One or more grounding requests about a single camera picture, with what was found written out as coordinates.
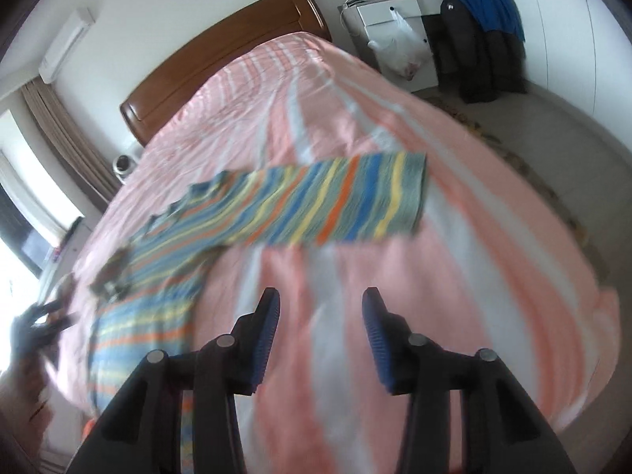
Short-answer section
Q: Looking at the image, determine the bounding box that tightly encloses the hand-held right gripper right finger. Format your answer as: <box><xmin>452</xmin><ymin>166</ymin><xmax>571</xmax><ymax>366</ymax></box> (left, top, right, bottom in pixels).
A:
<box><xmin>363</xmin><ymin>287</ymin><xmax>576</xmax><ymax>474</ymax></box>

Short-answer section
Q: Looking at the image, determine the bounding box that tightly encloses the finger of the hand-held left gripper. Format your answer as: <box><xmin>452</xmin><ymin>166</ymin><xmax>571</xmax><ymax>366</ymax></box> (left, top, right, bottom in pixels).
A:
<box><xmin>42</xmin><ymin>301</ymin><xmax>74</xmax><ymax>334</ymax></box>

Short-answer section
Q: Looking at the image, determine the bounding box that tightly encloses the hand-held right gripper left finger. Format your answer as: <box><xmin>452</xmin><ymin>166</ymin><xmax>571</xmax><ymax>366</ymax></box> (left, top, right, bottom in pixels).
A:
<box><xmin>66</xmin><ymin>287</ymin><xmax>280</xmax><ymax>474</ymax></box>

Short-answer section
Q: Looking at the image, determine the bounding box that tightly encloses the striped towel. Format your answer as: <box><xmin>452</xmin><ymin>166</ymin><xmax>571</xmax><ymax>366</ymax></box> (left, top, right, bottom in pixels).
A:
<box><xmin>86</xmin><ymin>150</ymin><xmax>428</xmax><ymax>474</ymax></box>

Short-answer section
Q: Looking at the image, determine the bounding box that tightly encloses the white side table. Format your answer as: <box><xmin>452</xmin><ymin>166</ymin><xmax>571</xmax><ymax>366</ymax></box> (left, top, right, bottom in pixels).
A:
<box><xmin>42</xmin><ymin>214</ymin><xmax>94</xmax><ymax>282</ymax></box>

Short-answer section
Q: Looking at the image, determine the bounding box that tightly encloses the pink striped bed sheet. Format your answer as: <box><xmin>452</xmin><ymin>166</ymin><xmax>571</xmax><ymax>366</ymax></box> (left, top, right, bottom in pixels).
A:
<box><xmin>47</xmin><ymin>32</ymin><xmax>620</xmax><ymax>474</ymax></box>

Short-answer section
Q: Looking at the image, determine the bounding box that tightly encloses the beige curtain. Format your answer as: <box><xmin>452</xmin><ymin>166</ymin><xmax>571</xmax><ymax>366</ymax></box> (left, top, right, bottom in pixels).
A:
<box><xmin>20</xmin><ymin>79</ymin><xmax>122</xmax><ymax>203</ymax></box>

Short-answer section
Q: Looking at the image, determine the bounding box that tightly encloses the white air conditioner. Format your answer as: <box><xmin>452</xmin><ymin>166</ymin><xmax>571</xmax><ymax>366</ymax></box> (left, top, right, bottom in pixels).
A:
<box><xmin>38</xmin><ymin>7</ymin><xmax>96</xmax><ymax>84</ymax></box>

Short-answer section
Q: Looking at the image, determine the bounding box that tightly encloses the wooden bed headboard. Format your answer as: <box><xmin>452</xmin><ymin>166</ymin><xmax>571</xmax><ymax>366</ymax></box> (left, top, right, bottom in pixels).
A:
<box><xmin>120</xmin><ymin>0</ymin><xmax>333</xmax><ymax>148</ymax></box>

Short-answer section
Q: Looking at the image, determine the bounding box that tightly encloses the dark jacket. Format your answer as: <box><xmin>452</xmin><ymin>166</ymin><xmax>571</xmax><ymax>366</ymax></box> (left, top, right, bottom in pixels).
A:
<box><xmin>425</xmin><ymin>0</ymin><xmax>529</xmax><ymax>104</ymax></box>

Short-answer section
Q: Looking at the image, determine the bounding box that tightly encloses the white plastic bag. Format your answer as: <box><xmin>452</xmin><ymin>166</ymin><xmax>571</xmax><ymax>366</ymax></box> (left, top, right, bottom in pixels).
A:
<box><xmin>368</xmin><ymin>7</ymin><xmax>429</xmax><ymax>81</ymax></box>

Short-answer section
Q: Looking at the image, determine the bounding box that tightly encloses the white drawer cabinet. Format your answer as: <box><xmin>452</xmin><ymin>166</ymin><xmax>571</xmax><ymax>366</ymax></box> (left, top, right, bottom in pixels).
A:
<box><xmin>338</xmin><ymin>0</ymin><xmax>444</xmax><ymax>92</ymax></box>

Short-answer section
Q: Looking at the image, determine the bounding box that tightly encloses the blue cloth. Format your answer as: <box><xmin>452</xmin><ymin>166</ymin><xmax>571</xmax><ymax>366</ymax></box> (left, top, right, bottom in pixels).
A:
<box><xmin>439</xmin><ymin>0</ymin><xmax>525</xmax><ymax>43</ymax></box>

